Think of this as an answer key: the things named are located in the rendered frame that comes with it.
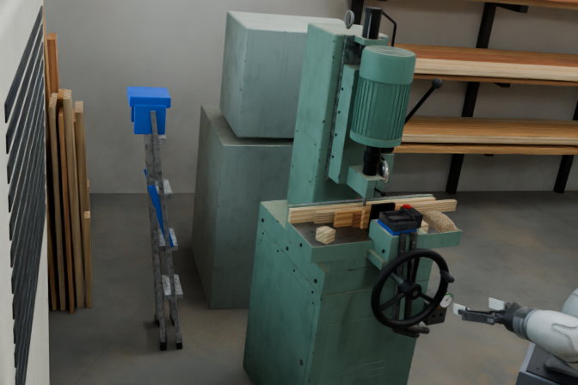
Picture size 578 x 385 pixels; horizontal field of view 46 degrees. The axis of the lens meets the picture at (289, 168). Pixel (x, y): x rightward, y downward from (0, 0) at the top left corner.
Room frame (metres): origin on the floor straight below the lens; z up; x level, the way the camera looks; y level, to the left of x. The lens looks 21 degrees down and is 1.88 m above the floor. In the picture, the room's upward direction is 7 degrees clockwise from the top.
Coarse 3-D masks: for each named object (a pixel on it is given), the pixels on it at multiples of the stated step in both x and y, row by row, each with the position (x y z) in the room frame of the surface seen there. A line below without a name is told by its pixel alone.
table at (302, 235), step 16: (288, 224) 2.09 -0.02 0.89; (304, 224) 2.09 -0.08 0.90; (320, 224) 2.10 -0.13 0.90; (304, 240) 1.98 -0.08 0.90; (336, 240) 2.00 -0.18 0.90; (352, 240) 2.01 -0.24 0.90; (368, 240) 2.03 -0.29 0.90; (432, 240) 2.14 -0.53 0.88; (448, 240) 2.17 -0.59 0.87; (304, 256) 1.96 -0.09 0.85; (320, 256) 1.94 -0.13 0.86; (336, 256) 1.97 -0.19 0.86; (352, 256) 1.99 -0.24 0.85; (368, 256) 2.01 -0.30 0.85
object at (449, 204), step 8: (440, 200) 2.36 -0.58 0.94; (448, 200) 2.37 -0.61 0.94; (352, 208) 2.18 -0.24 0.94; (416, 208) 2.29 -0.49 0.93; (424, 208) 2.31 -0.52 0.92; (432, 208) 2.32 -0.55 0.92; (440, 208) 2.34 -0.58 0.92; (448, 208) 2.36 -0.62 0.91; (320, 216) 2.11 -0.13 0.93; (328, 216) 2.12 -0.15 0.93
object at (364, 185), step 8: (352, 168) 2.24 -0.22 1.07; (360, 168) 2.24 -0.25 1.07; (352, 176) 2.23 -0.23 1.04; (360, 176) 2.18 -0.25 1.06; (368, 176) 2.18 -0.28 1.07; (376, 176) 2.18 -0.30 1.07; (352, 184) 2.22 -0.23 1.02; (360, 184) 2.17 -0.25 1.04; (368, 184) 2.14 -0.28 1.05; (376, 184) 2.15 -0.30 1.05; (360, 192) 2.17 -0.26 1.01; (368, 192) 2.14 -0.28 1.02; (376, 192) 2.16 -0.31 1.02
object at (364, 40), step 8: (368, 8) 2.30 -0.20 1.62; (376, 8) 2.32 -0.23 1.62; (368, 16) 2.30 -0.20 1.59; (376, 16) 2.29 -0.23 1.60; (368, 24) 2.30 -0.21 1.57; (376, 24) 2.30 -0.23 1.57; (368, 32) 2.29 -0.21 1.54; (376, 32) 2.30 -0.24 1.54; (360, 40) 2.29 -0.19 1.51; (368, 40) 2.28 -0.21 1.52; (376, 40) 2.29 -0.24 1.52; (360, 48) 2.31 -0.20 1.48; (360, 56) 2.30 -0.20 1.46
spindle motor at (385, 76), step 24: (384, 48) 2.22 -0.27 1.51; (360, 72) 2.18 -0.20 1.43; (384, 72) 2.11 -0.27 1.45; (408, 72) 2.13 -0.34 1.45; (360, 96) 2.16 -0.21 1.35; (384, 96) 2.12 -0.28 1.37; (408, 96) 2.16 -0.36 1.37; (360, 120) 2.15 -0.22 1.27; (384, 120) 2.12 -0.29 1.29; (384, 144) 2.11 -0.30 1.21
